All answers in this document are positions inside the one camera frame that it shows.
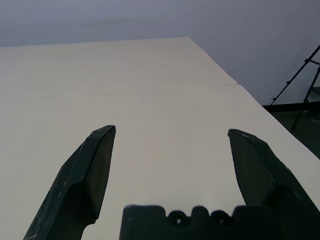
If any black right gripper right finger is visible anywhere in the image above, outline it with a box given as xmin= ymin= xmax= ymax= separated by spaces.
xmin=227 ymin=128 xmax=320 ymax=240

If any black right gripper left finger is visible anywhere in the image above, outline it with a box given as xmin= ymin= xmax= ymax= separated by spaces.
xmin=23 ymin=124 xmax=117 ymax=240

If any black low glass stand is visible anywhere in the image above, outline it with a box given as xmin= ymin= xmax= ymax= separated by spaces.
xmin=262 ymin=86 xmax=320 ymax=161

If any black camera tripod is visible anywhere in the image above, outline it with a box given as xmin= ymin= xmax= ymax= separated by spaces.
xmin=269 ymin=44 xmax=320 ymax=133

